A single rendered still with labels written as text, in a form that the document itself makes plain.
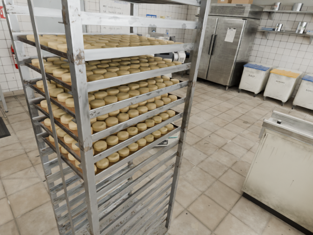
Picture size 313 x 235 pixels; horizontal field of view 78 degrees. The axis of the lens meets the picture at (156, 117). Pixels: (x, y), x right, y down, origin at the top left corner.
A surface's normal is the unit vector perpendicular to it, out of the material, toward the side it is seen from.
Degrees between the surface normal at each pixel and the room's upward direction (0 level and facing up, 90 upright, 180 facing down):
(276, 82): 92
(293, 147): 90
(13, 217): 0
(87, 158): 90
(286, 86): 92
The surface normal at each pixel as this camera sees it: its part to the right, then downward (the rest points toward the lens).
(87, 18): 0.75, 0.36
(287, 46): -0.72, 0.27
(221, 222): 0.08, -0.88
